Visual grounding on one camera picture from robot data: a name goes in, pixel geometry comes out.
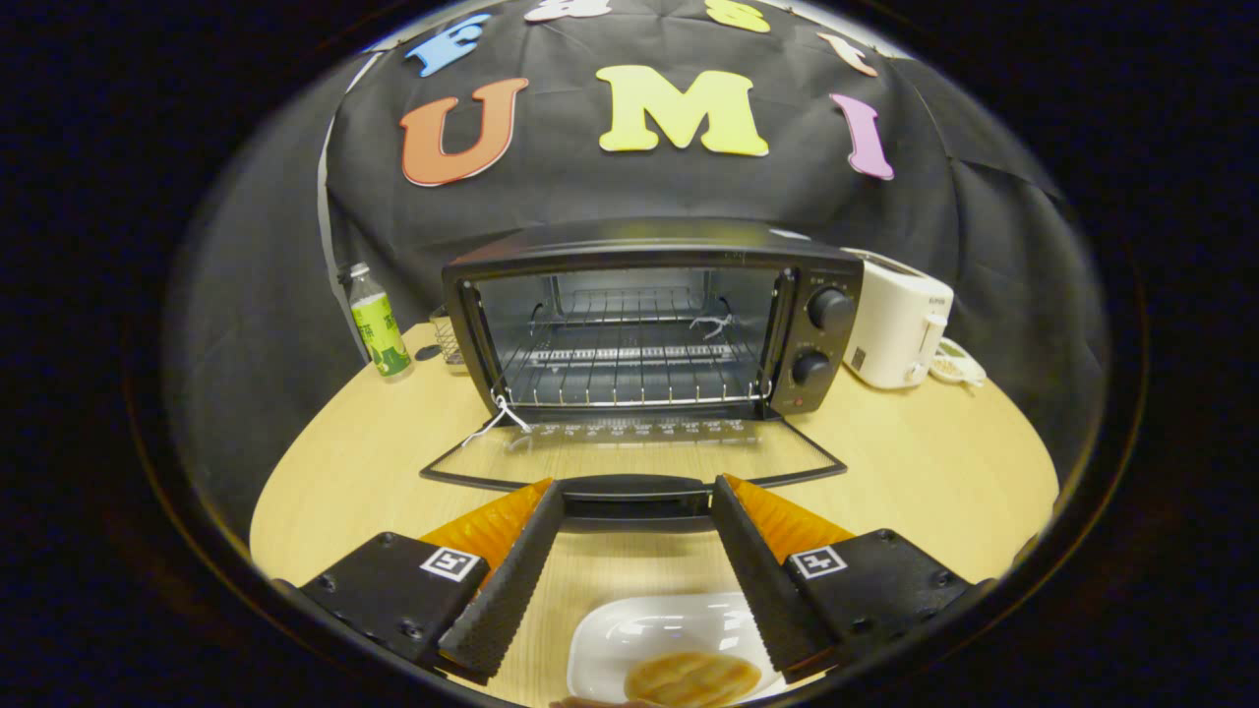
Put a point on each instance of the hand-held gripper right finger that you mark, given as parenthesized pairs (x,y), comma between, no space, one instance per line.
(767,590)

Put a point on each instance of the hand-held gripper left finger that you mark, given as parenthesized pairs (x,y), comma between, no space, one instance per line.
(507,590)

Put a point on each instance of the golden round bun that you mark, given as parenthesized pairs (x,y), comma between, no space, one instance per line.
(693,678)

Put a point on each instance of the black toaster oven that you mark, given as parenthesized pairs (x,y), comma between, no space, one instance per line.
(649,246)

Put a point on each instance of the white pop-up toaster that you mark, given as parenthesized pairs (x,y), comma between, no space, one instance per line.
(890,324)

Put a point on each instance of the white square plate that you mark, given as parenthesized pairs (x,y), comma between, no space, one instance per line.
(639,629)

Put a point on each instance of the small black round cap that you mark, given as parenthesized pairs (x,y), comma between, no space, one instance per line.
(427,352)

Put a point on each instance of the green label drink bottle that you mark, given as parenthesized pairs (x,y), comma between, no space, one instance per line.
(379,329)

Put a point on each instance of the divided white snack dish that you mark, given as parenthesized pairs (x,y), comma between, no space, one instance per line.
(956,364)

